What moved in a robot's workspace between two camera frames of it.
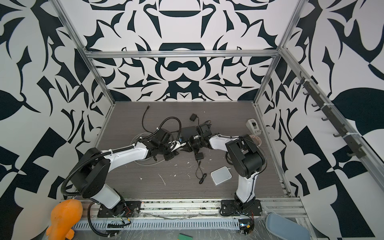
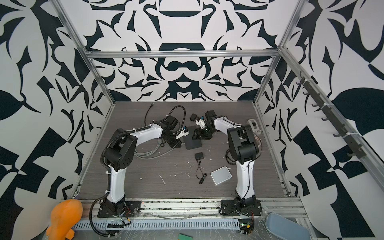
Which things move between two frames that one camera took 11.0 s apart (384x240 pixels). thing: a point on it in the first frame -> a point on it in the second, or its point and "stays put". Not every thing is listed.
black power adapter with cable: (193, 117) stays put
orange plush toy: (64, 215) stays put
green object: (184, 237) stays put
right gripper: (190, 145) -> (199, 135)
